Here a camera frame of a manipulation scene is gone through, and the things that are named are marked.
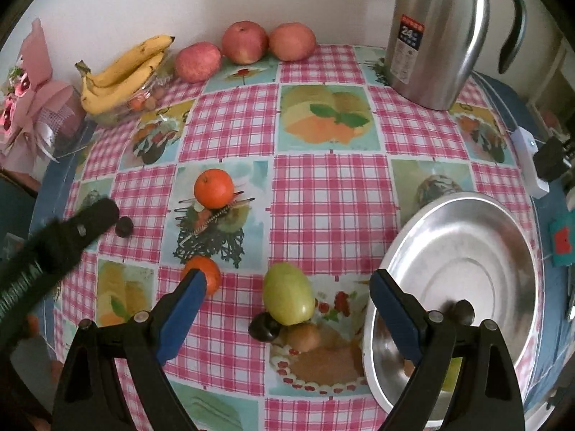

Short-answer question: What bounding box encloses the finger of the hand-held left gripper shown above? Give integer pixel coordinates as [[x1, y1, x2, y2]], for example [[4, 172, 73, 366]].
[[45, 198, 120, 274]]

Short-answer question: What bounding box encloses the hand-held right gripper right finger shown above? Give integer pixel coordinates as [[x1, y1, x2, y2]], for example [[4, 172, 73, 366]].
[[369, 268, 526, 431]]

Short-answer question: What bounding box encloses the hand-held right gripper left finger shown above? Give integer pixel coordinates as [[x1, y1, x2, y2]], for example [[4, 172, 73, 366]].
[[51, 268, 208, 431]]

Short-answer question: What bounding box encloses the brown kiwi fruit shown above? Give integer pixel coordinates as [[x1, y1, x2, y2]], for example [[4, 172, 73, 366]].
[[285, 323, 322, 353]]

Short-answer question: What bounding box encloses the stainless steel basin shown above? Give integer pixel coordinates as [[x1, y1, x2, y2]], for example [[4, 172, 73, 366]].
[[362, 191, 540, 429]]

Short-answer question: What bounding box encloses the green mango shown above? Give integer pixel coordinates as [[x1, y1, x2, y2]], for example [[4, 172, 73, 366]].
[[263, 262, 316, 326]]

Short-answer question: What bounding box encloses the yellow banana bunch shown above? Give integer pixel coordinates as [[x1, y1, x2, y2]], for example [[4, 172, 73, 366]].
[[75, 34, 176, 116]]

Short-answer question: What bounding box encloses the pink checked tablecloth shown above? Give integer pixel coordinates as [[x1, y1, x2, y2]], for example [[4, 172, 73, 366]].
[[49, 44, 544, 431]]

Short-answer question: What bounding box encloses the pink flower bouquet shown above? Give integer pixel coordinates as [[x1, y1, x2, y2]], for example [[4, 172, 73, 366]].
[[0, 18, 86, 173]]

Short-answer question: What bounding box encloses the clear plastic fruit container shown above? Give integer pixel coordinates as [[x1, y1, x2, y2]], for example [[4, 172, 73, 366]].
[[90, 54, 174, 127]]

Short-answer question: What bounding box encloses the teal card with red mark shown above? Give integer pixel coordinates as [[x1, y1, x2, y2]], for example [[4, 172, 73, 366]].
[[548, 218, 573, 268]]

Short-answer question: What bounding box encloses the red apple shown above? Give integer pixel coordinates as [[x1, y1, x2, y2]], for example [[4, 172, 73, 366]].
[[268, 22, 317, 62], [174, 42, 222, 84], [221, 20, 269, 65]]

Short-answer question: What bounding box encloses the white power strip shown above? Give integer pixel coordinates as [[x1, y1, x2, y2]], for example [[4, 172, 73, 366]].
[[507, 128, 551, 198]]

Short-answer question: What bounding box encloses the black power adapter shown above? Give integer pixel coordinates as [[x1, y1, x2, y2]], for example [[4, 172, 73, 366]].
[[532, 137, 567, 182]]

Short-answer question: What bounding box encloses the stainless steel thermos jug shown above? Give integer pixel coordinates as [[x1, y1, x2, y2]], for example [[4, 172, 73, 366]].
[[384, 0, 527, 111]]

